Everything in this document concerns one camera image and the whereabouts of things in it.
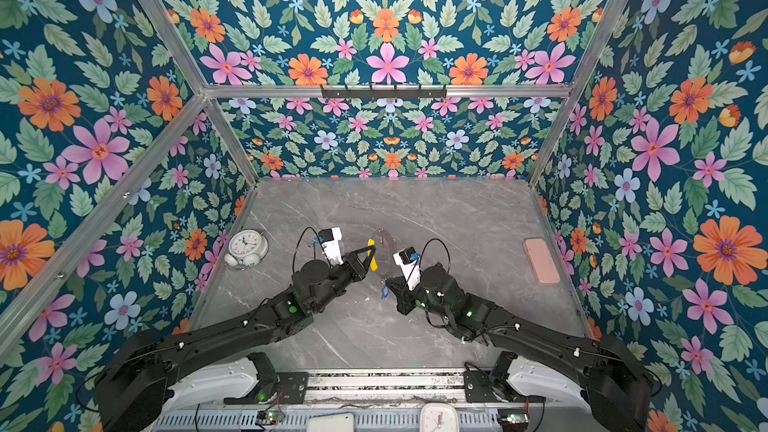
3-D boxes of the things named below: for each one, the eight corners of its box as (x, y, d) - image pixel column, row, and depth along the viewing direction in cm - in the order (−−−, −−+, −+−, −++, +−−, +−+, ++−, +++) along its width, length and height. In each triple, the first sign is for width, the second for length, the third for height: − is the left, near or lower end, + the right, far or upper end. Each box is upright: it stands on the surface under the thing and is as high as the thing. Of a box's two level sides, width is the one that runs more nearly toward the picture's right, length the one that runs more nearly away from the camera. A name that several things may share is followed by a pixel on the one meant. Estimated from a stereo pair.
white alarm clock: (226, 271, 97) (219, 263, 93) (241, 236, 106) (235, 228, 102) (261, 271, 97) (255, 263, 93) (273, 236, 105) (268, 228, 102)
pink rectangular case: (536, 285, 94) (539, 281, 91) (523, 243, 104) (526, 238, 101) (556, 285, 94) (560, 281, 91) (541, 243, 104) (544, 238, 101)
